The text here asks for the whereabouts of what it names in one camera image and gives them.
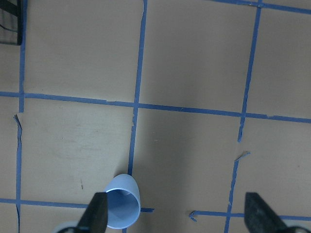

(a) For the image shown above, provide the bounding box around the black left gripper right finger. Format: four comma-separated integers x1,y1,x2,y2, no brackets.
244,192,288,233

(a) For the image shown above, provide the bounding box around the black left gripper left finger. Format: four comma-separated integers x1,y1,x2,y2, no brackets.
77,192,108,233

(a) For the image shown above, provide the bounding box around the light blue plastic cup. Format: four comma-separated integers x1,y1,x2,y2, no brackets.
104,174,141,230

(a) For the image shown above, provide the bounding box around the black mug rack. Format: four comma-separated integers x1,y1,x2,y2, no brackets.
0,0,23,46

